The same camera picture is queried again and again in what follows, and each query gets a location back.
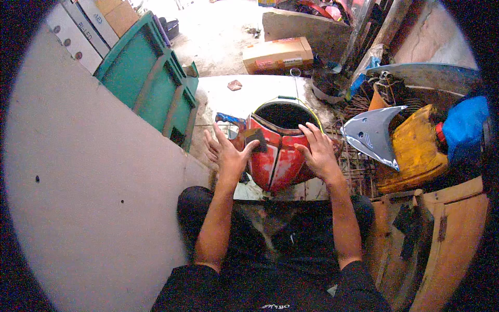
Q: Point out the blue plastic bag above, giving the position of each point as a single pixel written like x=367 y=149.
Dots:
x=466 y=124

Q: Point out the stack of white printed boards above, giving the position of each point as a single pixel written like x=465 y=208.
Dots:
x=78 y=35

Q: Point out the pink rag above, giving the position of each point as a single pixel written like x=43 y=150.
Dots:
x=234 y=85

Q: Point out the black round pot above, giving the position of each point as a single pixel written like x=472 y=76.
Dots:
x=327 y=85

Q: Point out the person's body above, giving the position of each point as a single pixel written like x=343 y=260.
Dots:
x=269 y=290

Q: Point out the large grey board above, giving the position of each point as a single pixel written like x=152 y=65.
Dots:
x=97 y=175

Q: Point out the black container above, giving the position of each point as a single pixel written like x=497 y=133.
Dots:
x=170 y=28

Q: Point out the brown carton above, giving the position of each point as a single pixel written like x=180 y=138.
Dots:
x=119 y=13

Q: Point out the grey curved tub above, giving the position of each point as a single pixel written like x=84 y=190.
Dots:
x=425 y=76

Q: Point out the person's legs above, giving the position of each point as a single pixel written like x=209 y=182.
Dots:
x=280 y=230

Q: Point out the person's right hand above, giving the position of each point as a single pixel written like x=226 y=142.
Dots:
x=321 y=156

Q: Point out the silver motorcycle panel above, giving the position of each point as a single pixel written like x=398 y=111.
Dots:
x=370 y=134

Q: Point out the wooden cabinet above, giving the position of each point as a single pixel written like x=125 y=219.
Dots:
x=456 y=234

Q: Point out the grey concrete slab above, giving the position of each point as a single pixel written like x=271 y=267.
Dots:
x=304 y=29

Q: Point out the cardboard box with labels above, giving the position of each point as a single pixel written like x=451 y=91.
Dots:
x=277 y=54

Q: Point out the person's left hand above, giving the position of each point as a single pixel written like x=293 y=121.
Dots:
x=228 y=160

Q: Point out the dark sandpaper piece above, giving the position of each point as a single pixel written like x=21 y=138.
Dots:
x=258 y=136

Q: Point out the black cloth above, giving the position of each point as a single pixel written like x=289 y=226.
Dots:
x=413 y=230

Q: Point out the red motorcycle fairing panel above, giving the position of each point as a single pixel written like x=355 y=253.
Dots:
x=280 y=163

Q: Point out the orange funnel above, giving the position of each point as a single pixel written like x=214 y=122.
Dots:
x=376 y=102

